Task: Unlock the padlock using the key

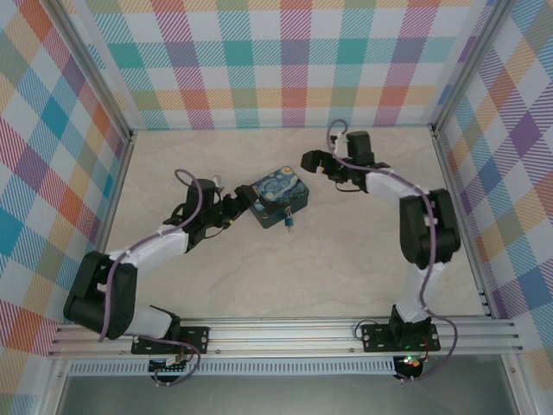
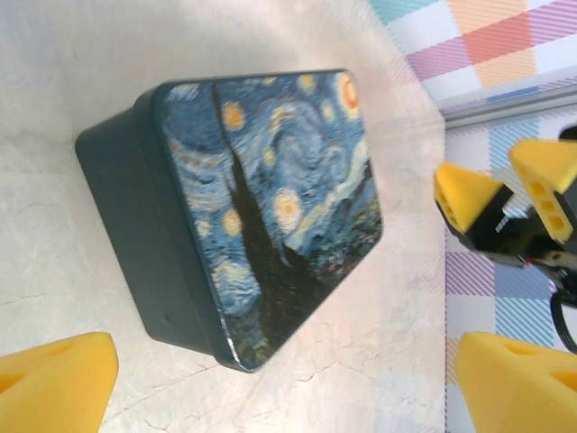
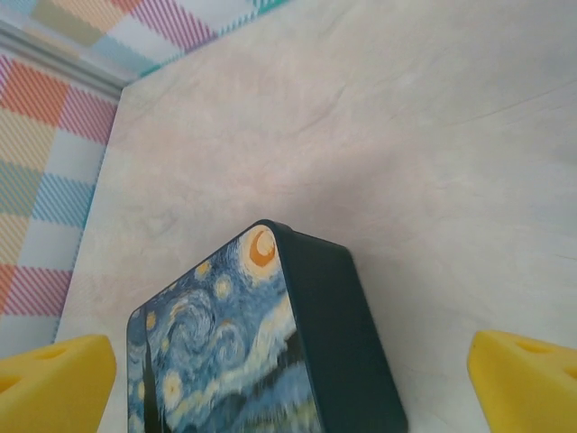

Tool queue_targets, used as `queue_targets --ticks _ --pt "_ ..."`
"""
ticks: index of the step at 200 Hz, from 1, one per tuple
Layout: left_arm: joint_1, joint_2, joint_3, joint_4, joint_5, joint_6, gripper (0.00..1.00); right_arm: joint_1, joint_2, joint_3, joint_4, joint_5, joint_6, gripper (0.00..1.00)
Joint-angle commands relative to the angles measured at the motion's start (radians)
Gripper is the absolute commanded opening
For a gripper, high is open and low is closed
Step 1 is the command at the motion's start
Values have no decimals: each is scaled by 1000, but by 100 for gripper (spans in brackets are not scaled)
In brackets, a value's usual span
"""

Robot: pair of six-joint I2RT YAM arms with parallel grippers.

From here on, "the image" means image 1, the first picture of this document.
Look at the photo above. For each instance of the small blue padlock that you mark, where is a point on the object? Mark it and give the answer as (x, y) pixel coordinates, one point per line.
(288, 219)

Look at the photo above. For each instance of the starry night print tin box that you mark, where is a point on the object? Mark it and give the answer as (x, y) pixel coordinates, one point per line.
(281, 190)

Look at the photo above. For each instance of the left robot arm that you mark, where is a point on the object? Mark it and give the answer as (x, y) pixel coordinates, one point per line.
(151, 248)

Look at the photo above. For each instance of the aluminium mounting rail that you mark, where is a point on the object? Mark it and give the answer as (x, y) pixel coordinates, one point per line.
(281, 337)

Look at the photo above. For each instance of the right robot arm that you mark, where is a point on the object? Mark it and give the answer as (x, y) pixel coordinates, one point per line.
(425, 233)

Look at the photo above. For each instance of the aluminium frame side rail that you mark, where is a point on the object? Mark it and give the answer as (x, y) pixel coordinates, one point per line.
(464, 220)
(117, 190)

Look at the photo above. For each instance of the aluminium frame corner post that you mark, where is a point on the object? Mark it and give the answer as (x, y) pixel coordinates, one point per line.
(466, 65)
(90, 69)

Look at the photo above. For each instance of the small controller board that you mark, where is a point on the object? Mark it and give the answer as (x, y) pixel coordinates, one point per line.
(170, 366)
(408, 363)

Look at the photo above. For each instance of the grey metal shelf panel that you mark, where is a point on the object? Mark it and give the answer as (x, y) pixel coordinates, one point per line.
(281, 395)

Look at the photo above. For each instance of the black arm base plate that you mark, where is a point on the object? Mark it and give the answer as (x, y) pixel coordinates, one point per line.
(376, 337)
(196, 339)

